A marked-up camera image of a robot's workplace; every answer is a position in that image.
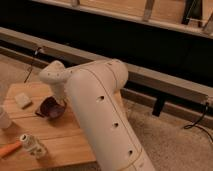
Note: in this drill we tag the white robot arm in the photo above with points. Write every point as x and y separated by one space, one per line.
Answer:
91 90

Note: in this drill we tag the clear plastic bottle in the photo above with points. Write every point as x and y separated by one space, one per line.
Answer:
33 146

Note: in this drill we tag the dark purple ceramic bowl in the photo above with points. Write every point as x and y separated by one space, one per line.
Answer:
51 109

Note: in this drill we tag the black bracket on rail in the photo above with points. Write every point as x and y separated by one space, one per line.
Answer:
158 106

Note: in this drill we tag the orange carrot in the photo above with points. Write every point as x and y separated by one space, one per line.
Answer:
7 149

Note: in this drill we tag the white sponge block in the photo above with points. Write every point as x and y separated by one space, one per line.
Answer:
22 100

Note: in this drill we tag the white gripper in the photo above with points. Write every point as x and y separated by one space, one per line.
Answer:
58 91

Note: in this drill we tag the white plastic cup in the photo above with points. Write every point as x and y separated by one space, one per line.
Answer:
5 121

